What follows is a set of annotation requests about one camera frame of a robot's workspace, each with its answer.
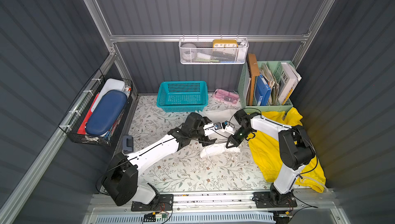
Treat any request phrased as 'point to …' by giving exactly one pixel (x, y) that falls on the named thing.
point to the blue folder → (263, 91)
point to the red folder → (82, 129)
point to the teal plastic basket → (182, 96)
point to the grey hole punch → (128, 144)
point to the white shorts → (211, 116)
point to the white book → (289, 80)
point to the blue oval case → (108, 108)
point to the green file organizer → (271, 71)
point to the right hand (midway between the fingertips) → (231, 144)
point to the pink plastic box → (231, 98)
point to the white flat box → (111, 84)
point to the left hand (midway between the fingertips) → (213, 128)
